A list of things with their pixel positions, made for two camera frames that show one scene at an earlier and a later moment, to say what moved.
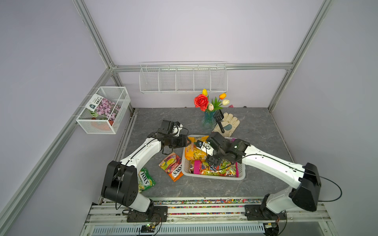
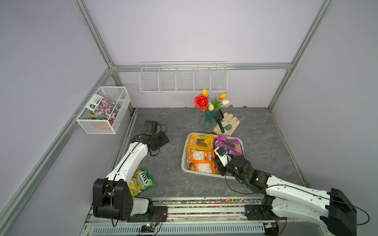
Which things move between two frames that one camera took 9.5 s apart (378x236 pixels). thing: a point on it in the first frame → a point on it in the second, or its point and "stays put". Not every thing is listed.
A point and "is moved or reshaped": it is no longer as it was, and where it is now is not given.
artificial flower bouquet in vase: (209, 108) stays put
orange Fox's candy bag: (172, 165) → (201, 161)
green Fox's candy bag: (144, 181) stays put
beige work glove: (230, 124) stays put
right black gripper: (212, 161) → (219, 166)
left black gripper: (181, 138) → (165, 139)
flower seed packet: (102, 106) stays put
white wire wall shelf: (183, 77) stays put
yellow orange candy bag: (192, 153) is moved or reshaped
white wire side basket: (104, 110) stays put
